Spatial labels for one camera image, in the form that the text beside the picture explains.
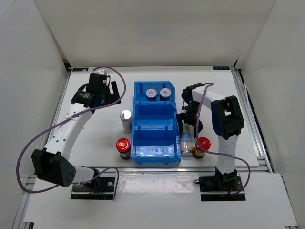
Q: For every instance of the left black logo label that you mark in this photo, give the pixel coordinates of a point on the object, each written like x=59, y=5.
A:
x=84, y=69

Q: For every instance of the black logo label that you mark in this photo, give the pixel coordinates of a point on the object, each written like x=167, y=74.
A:
x=84, y=69
x=221, y=68

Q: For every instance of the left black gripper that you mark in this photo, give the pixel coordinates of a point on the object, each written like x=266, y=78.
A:
x=112, y=98

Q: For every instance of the right red-lid sauce jar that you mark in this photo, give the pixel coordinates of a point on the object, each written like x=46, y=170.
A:
x=200, y=147

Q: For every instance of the red-lid sauce jar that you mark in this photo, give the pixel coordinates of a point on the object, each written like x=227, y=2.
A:
x=200, y=147
x=123, y=146

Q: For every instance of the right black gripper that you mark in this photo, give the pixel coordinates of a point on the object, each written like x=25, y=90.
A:
x=182, y=116

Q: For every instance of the right black logo label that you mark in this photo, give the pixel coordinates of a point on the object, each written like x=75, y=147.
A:
x=221, y=68

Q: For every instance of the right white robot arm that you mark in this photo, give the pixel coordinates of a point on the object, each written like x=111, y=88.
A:
x=227, y=122

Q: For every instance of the near blue storage bin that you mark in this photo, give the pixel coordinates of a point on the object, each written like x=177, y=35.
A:
x=155, y=146

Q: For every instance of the left red-lid sauce jar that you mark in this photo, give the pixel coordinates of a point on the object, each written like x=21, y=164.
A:
x=123, y=146

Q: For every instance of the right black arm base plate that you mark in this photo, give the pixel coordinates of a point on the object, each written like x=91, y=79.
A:
x=210, y=192

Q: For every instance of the silver-lid blue-label bottle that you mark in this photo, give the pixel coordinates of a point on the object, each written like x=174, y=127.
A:
x=126, y=120
x=186, y=142

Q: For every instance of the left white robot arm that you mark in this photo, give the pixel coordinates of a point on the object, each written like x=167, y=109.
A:
x=51, y=163

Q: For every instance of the white-lid spice jar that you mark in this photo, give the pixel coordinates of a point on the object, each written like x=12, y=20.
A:
x=151, y=94
x=165, y=94

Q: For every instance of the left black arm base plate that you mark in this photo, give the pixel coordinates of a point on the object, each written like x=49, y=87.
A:
x=104, y=189

